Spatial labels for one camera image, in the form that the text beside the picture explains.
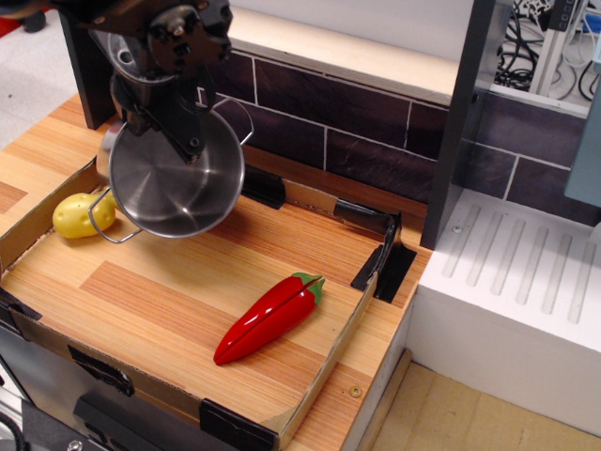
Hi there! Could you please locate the cardboard fence with black tape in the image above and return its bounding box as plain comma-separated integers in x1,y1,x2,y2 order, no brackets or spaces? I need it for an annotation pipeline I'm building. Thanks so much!
0,120,418,451

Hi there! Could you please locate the yellow toy potato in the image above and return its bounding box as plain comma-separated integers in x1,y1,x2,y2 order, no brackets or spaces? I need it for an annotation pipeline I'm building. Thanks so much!
52,193,116,239

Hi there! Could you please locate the dark grey shelf frame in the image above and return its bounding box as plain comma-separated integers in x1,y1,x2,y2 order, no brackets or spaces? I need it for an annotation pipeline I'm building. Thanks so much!
54,0,499,251

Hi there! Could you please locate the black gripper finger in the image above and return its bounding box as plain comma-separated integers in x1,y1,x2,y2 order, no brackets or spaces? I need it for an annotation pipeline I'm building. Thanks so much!
147,115,180,151
121,107,150,136

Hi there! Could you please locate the black cable bundle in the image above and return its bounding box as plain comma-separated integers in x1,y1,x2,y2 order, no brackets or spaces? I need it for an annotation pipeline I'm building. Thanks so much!
495,0,601,101

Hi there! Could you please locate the red toy chili pepper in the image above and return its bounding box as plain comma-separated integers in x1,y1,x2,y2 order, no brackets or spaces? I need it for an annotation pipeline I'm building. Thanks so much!
213,272,326,365

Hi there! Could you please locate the brass screw in table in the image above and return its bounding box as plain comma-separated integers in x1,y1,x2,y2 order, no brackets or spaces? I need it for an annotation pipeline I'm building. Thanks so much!
348,386,362,397

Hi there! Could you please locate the stainless steel pot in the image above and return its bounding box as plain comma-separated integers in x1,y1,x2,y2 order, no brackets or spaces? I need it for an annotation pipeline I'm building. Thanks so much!
87,109,254,244

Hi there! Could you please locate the black caster wheel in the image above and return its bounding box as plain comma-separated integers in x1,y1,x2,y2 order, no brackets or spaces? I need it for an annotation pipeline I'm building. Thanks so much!
18,9,46,34

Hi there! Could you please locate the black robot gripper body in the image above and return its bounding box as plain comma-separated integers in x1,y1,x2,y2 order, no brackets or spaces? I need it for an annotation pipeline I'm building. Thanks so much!
108,32,218,165

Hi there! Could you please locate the white ribbed drainboard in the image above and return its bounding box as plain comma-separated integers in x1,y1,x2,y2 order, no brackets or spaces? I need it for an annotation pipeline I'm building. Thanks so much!
408,191,600,434

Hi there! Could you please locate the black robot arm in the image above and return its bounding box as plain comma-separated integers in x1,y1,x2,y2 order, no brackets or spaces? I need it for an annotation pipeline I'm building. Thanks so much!
28,1,232,163

